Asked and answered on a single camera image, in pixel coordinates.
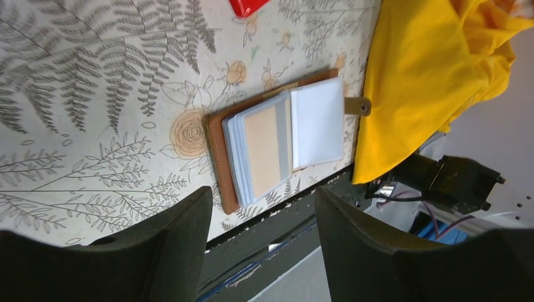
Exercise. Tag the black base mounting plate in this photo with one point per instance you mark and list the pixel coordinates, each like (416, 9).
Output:
(242, 262)

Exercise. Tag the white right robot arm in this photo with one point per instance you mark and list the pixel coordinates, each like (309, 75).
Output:
(459, 196)

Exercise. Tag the brown leather card holder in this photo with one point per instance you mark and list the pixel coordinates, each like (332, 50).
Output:
(316, 104)

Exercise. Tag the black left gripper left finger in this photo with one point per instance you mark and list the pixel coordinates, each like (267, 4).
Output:
(158, 259)

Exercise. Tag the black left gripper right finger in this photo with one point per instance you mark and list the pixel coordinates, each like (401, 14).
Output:
(369, 260)

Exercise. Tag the left red plastic bin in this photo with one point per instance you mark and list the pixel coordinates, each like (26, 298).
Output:
(245, 8)

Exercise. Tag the yellow raincoat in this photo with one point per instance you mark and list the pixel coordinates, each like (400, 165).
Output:
(429, 62)

